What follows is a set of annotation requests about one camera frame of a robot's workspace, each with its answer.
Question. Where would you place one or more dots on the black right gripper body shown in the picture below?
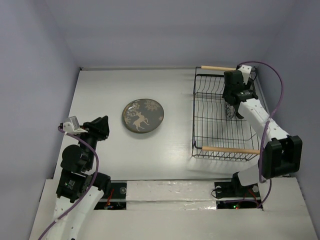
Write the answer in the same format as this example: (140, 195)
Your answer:
(230, 95)

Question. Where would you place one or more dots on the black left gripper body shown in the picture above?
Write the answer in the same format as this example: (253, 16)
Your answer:
(94, 133)

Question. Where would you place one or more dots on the blue floral white plate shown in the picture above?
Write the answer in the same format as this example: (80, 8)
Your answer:
(230, 111)

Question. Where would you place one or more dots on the dark deer pattern plate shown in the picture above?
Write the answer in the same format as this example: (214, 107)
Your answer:
(143, 115)

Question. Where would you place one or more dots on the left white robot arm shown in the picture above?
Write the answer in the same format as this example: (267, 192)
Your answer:
(80, 185)

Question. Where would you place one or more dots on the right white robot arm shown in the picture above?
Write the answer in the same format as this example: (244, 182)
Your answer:
(280, 153)

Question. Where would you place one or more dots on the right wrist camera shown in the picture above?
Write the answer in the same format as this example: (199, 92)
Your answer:
(246, 72)

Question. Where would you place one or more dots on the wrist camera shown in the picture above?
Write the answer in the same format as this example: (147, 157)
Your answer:
(71, 125)
(246, 72)

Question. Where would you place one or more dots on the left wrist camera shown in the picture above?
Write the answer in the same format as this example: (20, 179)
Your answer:
(71, 125)

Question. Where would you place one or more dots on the black wire dish rack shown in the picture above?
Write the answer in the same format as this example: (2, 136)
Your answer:
(213, 136)

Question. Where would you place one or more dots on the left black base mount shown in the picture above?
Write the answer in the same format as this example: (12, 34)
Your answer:
(116, 198)

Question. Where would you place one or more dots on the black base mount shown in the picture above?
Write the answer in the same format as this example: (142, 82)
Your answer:
(232, 195)
(116, 198)

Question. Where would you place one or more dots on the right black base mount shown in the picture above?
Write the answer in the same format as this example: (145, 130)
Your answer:
(232, 195)

